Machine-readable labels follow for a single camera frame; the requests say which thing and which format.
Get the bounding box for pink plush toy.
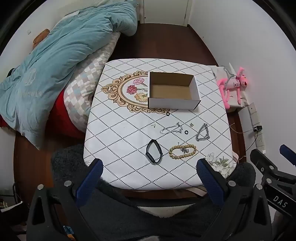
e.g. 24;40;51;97
216;67;249;109

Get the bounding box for white diamond pattern tablecloth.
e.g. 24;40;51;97
84;58;238;192

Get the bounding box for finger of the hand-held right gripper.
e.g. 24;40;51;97
279;145;296;167
249;148;282;179

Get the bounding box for checkered pillow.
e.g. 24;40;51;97
63;31;122;133

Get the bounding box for thick silver chain bracelet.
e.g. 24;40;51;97
195;123;210;141

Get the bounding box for red blanket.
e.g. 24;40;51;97
0;90;86;140

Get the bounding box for wooden bead bracelet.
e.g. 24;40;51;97
169;144;197;159

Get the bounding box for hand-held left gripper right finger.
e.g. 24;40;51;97
196;158;274;241

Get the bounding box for thin silver chain necklace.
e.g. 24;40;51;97
160;122;184;134

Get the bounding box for white cardboard box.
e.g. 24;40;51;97
147;71;201;110

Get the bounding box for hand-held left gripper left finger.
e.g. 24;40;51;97
27;158;104;241

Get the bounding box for black band bracelet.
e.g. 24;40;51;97
145;139;162;164

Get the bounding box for black cable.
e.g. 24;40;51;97
247;131;259;159

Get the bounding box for white power strip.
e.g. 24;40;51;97
248;103;266;154

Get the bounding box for brown teddy bear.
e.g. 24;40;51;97
32;29;50;49

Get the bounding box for thin white cable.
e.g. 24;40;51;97
229;123;255;134

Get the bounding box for white door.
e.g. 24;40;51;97
143;0;189;25

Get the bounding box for teal duvet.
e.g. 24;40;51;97
0;0;138;150

